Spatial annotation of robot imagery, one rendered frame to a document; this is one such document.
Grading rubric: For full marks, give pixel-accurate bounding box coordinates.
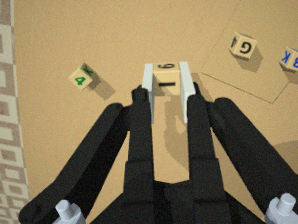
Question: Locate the tan letter block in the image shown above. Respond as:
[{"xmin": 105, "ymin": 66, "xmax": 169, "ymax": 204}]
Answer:
[
  {"xmin": 153, "ymin": 62, "xmax": 181, "ymax": 96},
  {"xmin": 279, "ymin": 46, "xmax": 298, "ymax": 71},
  {"xmin": 68, "ymin": 62, "xmax": 96, "ymax": 91},
  {"xmin": 228, "ymin": 31, "xmax": 258, "ymax": 59}
]

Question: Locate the tan flat mat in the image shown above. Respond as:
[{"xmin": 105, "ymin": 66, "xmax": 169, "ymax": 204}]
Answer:
[{"xmin": 200, "ymin": 0, "xmax": 298, "ymax": 103}]

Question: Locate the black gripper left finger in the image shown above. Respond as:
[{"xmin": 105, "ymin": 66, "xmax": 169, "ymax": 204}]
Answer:
[{"xmin": 18, "ymin": 63, "xmax": 155, "ymax": 224}]

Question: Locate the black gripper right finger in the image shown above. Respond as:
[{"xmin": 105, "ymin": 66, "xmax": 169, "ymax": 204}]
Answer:
[{"xmin": 179, "ymin": 62, "xmax": 298, "ymax": 224}]

